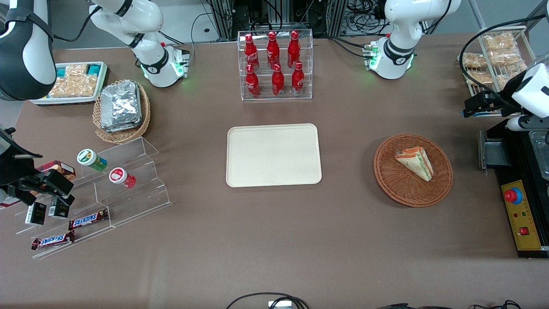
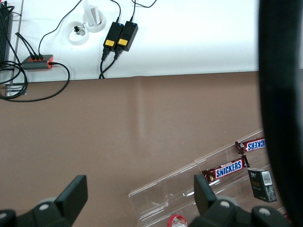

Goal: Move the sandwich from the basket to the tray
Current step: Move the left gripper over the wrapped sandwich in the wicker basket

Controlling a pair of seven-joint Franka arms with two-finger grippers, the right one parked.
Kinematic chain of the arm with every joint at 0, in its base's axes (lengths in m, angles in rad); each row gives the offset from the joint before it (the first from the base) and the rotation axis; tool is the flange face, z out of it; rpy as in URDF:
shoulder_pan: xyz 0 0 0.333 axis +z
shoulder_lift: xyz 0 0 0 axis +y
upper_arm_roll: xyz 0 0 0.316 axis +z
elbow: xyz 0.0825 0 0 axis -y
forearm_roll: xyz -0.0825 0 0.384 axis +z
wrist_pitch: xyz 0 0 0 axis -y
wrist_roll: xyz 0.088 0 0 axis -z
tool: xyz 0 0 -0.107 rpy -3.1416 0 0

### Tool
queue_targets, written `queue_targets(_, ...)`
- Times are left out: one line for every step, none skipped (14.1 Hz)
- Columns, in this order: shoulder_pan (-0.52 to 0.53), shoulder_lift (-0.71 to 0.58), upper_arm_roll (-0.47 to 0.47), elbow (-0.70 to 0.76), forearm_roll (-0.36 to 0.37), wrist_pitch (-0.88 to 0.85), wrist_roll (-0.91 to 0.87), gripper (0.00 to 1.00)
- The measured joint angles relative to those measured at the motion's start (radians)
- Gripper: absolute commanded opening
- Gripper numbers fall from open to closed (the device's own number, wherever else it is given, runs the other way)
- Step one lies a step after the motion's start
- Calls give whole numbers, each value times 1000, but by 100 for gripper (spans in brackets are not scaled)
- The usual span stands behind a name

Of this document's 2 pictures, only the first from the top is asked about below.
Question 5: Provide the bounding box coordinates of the triangle sandwich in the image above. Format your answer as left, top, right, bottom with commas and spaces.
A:
395, 147, 434, 182

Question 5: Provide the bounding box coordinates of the steel tray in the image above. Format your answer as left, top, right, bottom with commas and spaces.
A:
528, 130, 549, 181

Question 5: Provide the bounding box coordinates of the oval tan wicker basket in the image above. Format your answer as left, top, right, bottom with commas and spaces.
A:
93, 79, 151, 144

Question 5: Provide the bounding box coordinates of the white snack tray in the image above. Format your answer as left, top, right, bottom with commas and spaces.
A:
29, 61, 110, 106

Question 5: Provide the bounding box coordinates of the round brown wicker basket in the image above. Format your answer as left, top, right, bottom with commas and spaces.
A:
373, 133, 454, 208

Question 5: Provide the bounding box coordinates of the beige plastic tray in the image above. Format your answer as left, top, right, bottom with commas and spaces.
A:
226, 123, 322, 188

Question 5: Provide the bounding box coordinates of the small black box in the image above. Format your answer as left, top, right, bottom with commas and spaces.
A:
24, 202, 47, 226
48, 202, 70, 219

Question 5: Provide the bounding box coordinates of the Snickers chocolate bar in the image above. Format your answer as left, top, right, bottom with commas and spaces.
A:
31, 231, 76, 251
69, 209, 109, 230

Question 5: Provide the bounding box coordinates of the brown red carton box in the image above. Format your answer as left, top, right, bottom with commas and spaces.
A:
36, 160, 76, 181

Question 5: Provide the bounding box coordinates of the black machine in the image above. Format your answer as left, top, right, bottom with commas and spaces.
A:
478, 118, 549, 259

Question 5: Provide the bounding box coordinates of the green lid snack cup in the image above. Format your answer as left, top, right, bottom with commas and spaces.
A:
77, 148, 108, 172

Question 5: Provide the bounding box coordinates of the red lid snack cup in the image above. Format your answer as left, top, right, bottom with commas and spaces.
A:
109, 167, 136, 189

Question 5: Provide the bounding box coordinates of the clear acrylic stepped shelf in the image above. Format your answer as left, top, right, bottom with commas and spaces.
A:
13, 136, 173, 260

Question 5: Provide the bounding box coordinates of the yellow control panel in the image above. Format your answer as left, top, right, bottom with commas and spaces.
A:
501, 179, 542, 251

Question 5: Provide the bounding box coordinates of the grey metal pole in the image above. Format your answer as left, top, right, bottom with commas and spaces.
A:
469, 0, 488, 30

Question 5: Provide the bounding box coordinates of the dark metal pole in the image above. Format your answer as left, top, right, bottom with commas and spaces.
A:
524, 0, 549, 31

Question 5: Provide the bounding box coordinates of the silver foil wrapped pack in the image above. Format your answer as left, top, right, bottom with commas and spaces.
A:
100, 82, 142, 133

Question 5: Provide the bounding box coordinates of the red cola bottle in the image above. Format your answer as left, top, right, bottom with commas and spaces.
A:
244, 34, 260, 71
245, 64, 261, 98
271, 64, 285, 97
291, 61, 305, 96
267, 31, 280, 69
287, 30, 301, 68

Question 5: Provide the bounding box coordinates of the clear acrylic bottle rack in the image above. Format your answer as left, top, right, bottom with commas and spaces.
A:
237, 29, 314, 101

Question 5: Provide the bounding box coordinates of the black aluminium equipment rack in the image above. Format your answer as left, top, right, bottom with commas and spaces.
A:
206, 0, 348, 41

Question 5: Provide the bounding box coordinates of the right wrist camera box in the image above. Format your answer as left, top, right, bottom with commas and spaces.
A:
40, 169, 75, 194

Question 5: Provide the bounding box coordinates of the black left wrist camera cable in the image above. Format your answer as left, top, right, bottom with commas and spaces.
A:
459, 16, 549, 110

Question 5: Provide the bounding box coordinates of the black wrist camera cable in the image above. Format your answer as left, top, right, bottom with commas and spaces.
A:
51, 4, 103, 43
459, 16, 549, 110

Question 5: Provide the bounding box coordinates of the white wire rack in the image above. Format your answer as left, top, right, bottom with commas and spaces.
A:
457, 26, 539, 117

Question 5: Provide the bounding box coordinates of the black arm base cable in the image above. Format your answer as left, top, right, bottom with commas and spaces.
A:
326, 36, 371, 58

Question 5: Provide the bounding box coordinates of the black cable bundle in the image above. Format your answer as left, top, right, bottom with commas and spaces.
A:
343, 0, 389, 37

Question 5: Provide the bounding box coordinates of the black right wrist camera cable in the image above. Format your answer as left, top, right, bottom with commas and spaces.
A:
51, 4, 103, 43

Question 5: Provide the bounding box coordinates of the black floor cable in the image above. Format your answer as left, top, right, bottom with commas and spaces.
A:
377, 303, 451, 309
472, 300, 522, 309

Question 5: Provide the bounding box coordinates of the black looping cable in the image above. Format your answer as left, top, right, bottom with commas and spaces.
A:
226, 293, 310, 309

